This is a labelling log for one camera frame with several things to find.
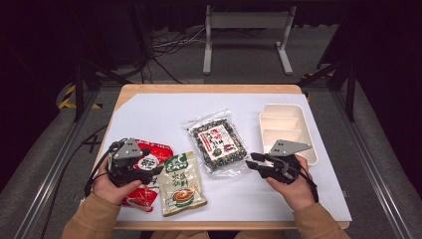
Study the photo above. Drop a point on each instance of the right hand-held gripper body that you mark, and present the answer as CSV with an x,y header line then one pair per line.
x,y
285,161

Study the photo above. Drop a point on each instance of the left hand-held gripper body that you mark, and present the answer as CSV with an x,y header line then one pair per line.
x,y
127,151

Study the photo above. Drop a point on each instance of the red snack packet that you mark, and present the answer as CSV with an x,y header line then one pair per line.
x,y
159,151

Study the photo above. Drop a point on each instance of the person's right hand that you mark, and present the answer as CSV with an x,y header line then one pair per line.
x,y
295,192

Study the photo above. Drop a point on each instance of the person's left hand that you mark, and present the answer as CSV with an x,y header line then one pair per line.
x,y
109,189

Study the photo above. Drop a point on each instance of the green and beige sauce packet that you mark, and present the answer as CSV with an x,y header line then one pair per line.
x,y
180,186

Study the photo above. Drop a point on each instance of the white divided tray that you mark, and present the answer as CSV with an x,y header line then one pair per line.
x,y
285,124

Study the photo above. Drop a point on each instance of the white table sheet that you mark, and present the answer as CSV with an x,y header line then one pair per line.
x,y
232,199

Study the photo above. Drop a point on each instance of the clear seaweed packet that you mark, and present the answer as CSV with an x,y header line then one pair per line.
x,y
217,142

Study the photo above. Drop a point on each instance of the person's tan jacket torso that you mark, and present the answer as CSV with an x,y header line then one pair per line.
x,y
185,235

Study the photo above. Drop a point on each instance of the yellow black hazard tape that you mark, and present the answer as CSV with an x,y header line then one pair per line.
x,y
315,75
68,96

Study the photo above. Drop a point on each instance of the black metal stand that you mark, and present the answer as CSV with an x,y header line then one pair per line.
x,y
79,83
350,83

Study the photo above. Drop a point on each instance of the white metal stand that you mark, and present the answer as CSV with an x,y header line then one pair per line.
x,y
247,20

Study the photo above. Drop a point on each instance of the aluminium floor rail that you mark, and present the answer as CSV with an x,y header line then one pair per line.
x,y
49,179
375,179

